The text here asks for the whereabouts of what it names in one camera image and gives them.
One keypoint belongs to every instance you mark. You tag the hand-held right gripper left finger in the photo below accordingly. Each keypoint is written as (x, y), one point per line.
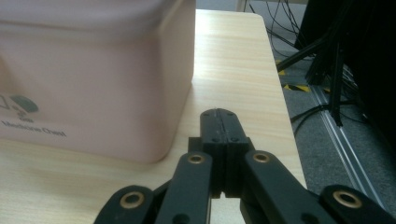
(214, 130)

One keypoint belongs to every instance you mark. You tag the black metal stand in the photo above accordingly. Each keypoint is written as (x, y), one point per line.
(334, 77)

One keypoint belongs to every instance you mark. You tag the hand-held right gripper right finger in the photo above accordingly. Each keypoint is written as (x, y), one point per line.
(233, 130)

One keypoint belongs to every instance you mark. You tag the yellow black floor tape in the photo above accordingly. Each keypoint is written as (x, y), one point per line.
(281, 72)
(297, 88)

